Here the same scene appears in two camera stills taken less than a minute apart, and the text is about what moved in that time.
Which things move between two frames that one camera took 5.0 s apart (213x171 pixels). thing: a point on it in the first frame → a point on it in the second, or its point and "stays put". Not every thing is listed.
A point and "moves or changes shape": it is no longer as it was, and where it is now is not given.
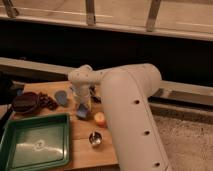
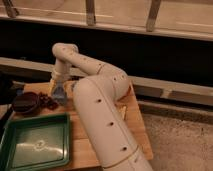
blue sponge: x=82 y=110 moves or changes shape
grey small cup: x=61 y=96 stays put
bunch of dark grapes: x=45 y=101 stays put
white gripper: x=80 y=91 → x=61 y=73
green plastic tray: x=36 y=143 stays put
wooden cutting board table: x=91 y=145 stays put
